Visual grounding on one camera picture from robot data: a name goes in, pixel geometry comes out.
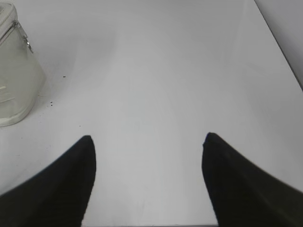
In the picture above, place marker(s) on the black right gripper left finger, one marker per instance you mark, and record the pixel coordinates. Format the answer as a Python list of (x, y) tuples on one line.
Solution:
[(57, 196)]

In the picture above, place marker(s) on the cream white zipper bag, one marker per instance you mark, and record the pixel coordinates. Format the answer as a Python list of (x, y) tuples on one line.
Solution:
[(21, 76)]

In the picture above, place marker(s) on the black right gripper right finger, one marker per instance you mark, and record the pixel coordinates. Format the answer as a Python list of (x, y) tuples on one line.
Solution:
[(242, 194)]

